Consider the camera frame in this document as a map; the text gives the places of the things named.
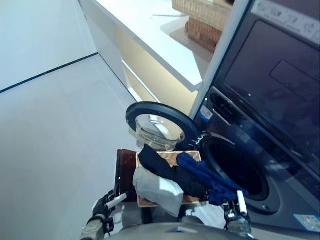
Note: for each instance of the pale wicker basket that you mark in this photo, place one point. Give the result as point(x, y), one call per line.
point(200, 11)

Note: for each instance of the grey robot torso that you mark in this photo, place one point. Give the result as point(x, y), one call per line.
point(175, 232)

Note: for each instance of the black garment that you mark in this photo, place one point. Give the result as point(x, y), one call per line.
point(180, 177)

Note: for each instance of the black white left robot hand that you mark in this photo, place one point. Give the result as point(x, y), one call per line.
point(101, 207)

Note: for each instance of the brown wicker laundry basket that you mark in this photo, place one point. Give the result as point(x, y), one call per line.
point(170, 157)

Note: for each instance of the white energy label sticker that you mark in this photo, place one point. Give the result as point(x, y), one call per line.
point(308, 223)

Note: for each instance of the navy blue garment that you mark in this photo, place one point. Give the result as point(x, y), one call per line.
point(207, 175)

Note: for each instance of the blue white label sticker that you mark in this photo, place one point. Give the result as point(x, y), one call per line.
point(206, 113)

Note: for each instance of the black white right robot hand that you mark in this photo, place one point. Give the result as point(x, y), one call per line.
point(236, 210)

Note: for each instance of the light grey garment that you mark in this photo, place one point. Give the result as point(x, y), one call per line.
point(157, 192)

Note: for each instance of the round glass washer door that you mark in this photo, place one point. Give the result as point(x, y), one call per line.
point(162, 112)

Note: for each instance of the brown woven storage basket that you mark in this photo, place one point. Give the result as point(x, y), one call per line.
point(202, 37)

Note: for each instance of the white instruction sticker strip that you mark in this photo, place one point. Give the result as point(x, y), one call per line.
point(287, 20)

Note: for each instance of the white counter cabinet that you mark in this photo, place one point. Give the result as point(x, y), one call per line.
point(140, 32)

